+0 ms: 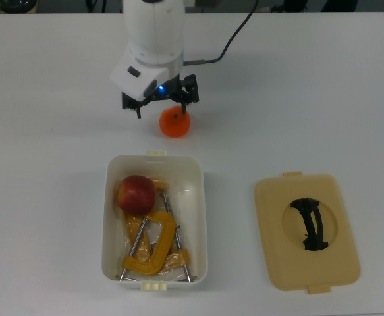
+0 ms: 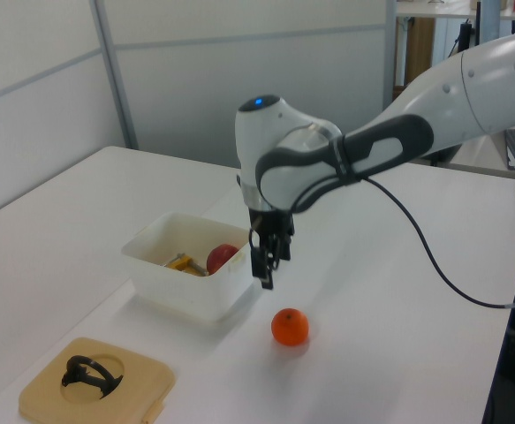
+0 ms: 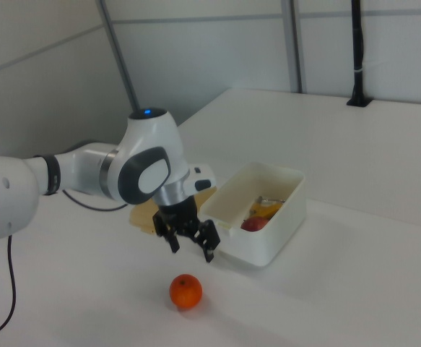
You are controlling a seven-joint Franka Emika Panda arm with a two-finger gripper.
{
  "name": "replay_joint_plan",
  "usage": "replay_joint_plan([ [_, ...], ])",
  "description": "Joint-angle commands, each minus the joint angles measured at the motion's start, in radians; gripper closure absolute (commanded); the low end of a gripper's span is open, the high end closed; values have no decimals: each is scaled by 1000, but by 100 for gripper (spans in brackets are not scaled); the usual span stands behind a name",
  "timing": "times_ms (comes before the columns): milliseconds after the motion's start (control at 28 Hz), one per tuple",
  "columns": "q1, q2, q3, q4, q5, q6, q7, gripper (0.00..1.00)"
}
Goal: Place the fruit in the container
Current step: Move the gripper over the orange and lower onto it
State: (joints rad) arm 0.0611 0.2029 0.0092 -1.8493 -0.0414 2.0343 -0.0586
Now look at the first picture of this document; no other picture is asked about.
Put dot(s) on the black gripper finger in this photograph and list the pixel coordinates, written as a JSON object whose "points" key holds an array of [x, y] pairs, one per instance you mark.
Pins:
{"points": [[191, 90], [130, 102]]}

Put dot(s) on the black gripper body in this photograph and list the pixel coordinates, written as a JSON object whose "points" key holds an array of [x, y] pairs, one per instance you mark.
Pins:
{"points": [[170, 89]]}

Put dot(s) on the orange toy fruit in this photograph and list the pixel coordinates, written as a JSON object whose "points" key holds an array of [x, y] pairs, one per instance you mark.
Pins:
{"points": [[175, 126]]}

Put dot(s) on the red toy apple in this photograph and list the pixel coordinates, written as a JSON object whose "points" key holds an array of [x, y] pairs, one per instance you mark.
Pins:
{"points": [[135, 194]]}

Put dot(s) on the white plastic container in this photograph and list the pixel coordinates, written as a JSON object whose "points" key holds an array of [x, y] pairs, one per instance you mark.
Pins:
{"points": [[191, 204]]}

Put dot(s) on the large yellow C-clamp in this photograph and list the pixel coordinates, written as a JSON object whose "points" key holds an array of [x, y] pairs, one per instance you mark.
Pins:
{"points": [[163, 237]]}

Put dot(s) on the dark round object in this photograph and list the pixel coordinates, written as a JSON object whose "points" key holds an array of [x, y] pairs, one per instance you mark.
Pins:
{"points": [[15, 5]]}

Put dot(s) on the plastic-wrapped yellow C-clamp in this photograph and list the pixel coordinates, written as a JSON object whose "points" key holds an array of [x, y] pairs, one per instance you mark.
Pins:
{"points": [[178, 257]]}

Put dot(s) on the beige plastic lid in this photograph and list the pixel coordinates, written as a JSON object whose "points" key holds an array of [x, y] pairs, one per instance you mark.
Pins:
{"points": [[277, 247]]}

